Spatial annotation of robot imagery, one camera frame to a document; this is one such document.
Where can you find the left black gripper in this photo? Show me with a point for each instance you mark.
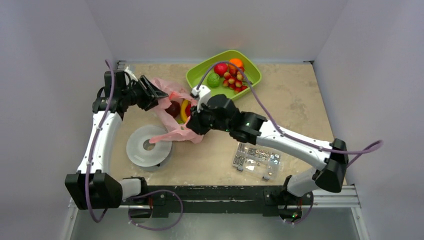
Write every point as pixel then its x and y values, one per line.
pixel 151 93

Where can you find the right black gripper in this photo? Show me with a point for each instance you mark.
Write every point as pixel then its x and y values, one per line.
pixel 200 122

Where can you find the red fake pomegranate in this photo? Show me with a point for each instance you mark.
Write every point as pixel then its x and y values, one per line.
pixel 187 110

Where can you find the yellow fake banana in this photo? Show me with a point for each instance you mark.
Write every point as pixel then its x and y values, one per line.
pixel 183 116

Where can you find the pink plastic bag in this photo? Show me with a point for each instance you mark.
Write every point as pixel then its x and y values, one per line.
pixel 175 131

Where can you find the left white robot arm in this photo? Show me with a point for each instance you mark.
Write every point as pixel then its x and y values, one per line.
pixel 92 187

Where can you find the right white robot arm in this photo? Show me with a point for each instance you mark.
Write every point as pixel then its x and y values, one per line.
pixel 328 165

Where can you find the dark red fake fruit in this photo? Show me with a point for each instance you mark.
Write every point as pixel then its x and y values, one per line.
pixel 174 109

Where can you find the green fake custard apple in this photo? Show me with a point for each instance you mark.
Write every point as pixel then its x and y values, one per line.
pixel 213 80

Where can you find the fake lychee bunch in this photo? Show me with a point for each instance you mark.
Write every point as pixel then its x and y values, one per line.
pixel 234 80

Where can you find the red fake apple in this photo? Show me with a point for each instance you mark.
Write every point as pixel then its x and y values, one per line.
pixel 220 69

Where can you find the orange fake tangerine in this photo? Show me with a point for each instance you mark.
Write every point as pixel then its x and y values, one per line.
pixel 236 61

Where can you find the green plastic tray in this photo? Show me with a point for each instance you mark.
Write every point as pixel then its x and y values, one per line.
pixel 199 73

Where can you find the white filament spool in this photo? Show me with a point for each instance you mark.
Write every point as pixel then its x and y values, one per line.
pixel 149 156

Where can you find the clear plastic screw box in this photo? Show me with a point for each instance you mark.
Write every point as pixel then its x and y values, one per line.
pixel 262 161

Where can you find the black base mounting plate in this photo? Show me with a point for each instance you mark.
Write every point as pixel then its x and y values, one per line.
pixel 276 212

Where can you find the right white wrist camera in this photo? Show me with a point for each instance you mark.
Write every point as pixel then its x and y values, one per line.
pixel 201 95

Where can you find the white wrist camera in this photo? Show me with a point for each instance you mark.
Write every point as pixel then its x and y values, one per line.
pixel 130 74
pixel 201 95

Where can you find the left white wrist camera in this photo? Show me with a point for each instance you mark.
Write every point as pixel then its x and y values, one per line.
pixel 130 74

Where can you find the aluminium frame rail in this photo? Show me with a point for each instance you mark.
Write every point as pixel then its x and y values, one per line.
pixel 351 198

